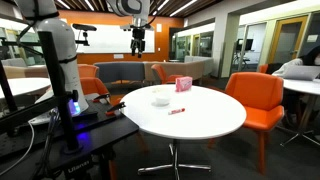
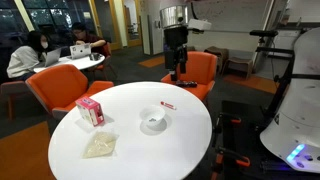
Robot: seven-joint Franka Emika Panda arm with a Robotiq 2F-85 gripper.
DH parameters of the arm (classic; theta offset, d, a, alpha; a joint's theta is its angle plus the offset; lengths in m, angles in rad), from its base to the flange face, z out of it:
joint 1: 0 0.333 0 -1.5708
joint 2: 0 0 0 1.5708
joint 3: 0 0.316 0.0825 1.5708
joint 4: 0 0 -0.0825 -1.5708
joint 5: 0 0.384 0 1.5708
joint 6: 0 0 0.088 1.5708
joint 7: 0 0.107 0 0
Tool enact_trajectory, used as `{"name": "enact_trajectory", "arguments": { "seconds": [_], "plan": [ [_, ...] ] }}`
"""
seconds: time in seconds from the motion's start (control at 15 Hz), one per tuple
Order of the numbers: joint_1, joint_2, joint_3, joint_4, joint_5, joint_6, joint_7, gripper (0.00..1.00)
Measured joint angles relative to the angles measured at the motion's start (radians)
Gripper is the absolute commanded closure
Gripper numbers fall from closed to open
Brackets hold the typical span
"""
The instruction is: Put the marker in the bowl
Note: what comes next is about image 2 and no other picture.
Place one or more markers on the silver laptop plain lid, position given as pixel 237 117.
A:
pixel 52 57

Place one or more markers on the red marker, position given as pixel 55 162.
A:
pixel 168 105

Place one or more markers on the wooden framed glass door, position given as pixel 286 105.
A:
pixel 132 21

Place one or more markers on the brown wooden stool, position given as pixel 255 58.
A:
pixel 240 65
pixel 217 55

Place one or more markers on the round white background table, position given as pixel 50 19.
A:
pixel 80 62

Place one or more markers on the pink cardboard box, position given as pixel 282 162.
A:
pixel 90 111

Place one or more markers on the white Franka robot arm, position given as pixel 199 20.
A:
pixel 298 110

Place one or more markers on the black camera on stand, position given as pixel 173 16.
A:
pixel 263 33

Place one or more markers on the orange black clamp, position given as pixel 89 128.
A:
pixel 238 160
pixel 230 118

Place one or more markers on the dark brown chair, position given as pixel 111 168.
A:
pixel 13 90

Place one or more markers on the person in dark red shirt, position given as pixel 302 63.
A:
pixel 91 40

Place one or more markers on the clear plastic bag of rice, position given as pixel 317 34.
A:
pixel 100 145

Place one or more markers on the black metal stand frame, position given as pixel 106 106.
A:
pixel 280 83

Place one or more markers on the white wall whiteboard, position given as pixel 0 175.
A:
pixel 230 13

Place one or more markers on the white bowl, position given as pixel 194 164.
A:
pixel 152 114

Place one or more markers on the orange armchair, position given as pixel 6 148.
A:
pixel 200 70
pixel 58 88

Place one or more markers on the black remote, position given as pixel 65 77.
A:
pixel 186 83

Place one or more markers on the black robot cart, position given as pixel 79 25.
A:
pixel 240 140

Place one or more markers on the person in white sweater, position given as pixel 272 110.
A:
pixel 23 60

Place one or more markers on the small grey item in bowl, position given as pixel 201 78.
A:
pixel 152 119

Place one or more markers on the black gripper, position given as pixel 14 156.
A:
pixel 175 38

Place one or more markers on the silver laptop with logo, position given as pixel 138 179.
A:
pixel 80 50

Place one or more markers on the orange chair with thin legs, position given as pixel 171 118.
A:
pixel 106 60

